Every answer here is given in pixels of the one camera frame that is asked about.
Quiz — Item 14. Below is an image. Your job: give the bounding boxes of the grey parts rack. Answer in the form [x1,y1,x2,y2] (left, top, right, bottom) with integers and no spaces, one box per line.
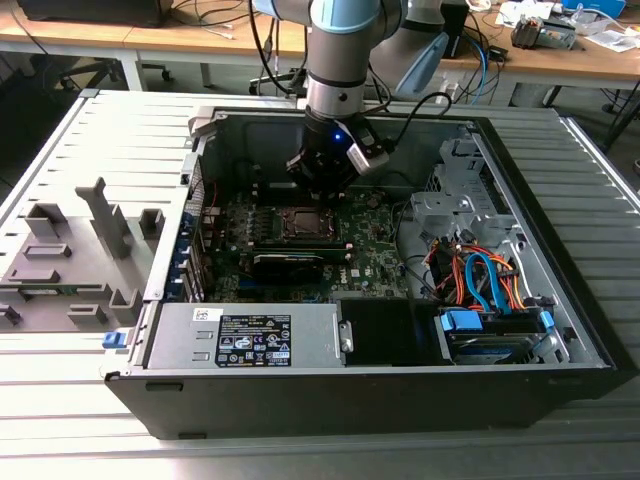
[0,175,167,335]

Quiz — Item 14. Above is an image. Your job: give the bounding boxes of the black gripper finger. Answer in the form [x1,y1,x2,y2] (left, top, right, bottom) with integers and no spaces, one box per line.
[285,151,330,203]
[327,166,361,203]

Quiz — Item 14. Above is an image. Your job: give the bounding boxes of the orange power wires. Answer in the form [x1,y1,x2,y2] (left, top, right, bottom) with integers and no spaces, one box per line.
[423,238,527,315]

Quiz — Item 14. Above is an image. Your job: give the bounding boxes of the blue data wire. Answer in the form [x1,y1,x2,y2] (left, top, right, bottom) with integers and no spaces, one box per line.
[463,251,507,315]

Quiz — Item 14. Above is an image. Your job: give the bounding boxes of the pale blue teach pendant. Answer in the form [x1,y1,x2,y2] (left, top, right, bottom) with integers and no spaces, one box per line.
[394,32,450,96]

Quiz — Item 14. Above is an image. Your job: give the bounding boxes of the black office chair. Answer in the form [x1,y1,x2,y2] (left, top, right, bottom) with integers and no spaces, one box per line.
[39,53,174,99]

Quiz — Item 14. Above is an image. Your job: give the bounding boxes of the hard disk blue carrier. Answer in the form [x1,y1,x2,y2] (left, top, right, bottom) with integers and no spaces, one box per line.
[432,305,557,367]

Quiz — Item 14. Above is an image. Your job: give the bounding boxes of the white paper sheets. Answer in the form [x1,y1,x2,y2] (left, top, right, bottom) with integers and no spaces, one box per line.
[583,27,637,53]

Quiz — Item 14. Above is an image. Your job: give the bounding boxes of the grey power supply unit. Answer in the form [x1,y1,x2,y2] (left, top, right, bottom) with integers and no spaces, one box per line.
[143,301,346,372]

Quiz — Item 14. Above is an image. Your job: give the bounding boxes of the black graphics card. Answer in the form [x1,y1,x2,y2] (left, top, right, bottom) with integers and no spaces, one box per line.
[248,251,327,287]

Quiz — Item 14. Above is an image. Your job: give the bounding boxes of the green motherboard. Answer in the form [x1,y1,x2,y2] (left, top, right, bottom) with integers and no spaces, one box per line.
[202,185,417,305]

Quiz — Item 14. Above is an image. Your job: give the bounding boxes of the black speaker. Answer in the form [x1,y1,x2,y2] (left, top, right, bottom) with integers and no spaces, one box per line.
[443,1,471,60]

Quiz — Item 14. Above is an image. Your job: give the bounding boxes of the thick black wire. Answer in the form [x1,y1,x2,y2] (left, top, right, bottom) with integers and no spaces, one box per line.
[393,198,437,302]

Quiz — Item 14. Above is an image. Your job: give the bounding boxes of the copper CPU cooler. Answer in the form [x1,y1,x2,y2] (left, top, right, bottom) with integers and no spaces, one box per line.
[510,13,545,50]

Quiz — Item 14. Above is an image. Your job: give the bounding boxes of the black PC case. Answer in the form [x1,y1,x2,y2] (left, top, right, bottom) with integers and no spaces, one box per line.
[102,102,635,442]

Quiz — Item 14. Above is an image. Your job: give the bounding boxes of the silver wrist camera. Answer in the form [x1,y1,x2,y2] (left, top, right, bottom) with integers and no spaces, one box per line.
[346,142,391,177]

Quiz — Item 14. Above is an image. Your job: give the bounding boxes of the black camera bracket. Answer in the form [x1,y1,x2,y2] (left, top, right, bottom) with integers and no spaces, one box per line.
[351,116,384,156]

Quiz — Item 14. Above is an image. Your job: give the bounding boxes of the black computer box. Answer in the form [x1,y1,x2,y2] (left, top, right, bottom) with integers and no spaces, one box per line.
[16,0,167,30]

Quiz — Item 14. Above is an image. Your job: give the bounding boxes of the silver CPU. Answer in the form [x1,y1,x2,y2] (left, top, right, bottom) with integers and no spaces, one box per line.
[293,211,324,236]

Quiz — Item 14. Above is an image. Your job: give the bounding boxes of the black camera cable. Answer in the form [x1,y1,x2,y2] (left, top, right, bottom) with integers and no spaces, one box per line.
[383,91,454,152]

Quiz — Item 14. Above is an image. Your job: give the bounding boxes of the blue cable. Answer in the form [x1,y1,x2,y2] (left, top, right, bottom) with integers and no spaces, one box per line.
[471,38,491,104]

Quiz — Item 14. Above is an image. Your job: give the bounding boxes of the grey metal box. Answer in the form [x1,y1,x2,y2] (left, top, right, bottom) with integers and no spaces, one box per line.
[542,18,577,50]

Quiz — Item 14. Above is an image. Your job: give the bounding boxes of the black plastic shroud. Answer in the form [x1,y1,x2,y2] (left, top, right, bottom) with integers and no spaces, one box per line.
[335,297,419,369]

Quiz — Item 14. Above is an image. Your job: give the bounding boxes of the blue box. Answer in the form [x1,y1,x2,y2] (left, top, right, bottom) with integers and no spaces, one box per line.
[560,0,627,15]

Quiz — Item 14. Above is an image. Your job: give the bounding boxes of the silver disk bay cage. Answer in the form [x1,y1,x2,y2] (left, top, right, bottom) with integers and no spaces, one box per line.
[408,137,524,244]

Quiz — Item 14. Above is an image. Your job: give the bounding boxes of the green RAM stick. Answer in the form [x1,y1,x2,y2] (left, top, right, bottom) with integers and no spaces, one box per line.
[16,282,110,294]
[252,241,351,263]

